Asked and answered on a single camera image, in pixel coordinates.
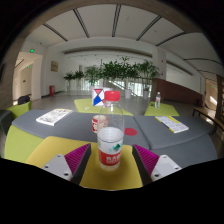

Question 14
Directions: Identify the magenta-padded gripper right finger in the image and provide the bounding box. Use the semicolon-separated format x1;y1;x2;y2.
131;143;183;186

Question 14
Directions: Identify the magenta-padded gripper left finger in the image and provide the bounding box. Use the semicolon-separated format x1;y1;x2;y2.
40;143;92;186

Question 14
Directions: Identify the clear red-capped water bottle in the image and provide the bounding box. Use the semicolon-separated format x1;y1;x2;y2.
96;90;125;172

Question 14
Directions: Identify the small clear water bottle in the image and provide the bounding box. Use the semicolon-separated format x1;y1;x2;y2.
154;91;162;110

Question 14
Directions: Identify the yellow and white booklet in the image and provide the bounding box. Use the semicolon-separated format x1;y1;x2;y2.
154;115;190;134

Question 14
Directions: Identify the flat round red coaster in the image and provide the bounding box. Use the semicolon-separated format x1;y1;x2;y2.
124;127;138;137

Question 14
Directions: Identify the white printed magazine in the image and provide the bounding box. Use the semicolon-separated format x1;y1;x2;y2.
35;108;74;127

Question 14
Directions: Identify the cream and red mug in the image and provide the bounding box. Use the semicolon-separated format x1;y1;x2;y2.
91;114;109;134

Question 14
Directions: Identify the wooden bench with dark legs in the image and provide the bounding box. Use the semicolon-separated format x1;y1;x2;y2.
192;105;224;134

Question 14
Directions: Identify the lime green armchair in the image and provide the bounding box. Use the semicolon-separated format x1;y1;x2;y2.
6;100;33;119

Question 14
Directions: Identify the dark grey armchair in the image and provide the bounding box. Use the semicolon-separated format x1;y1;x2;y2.
0;109;14;136

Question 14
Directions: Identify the black chair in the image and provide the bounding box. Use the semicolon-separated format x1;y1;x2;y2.
17;95;32;106

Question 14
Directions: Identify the white cube with coloured triangles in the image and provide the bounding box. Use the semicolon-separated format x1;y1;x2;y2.
91;87;114;108

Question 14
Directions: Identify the group of potted green plants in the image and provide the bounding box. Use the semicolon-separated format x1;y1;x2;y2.
63;56;161;101

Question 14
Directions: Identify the brown framed wall picture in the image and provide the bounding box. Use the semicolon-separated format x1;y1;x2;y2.
50;60;60;73

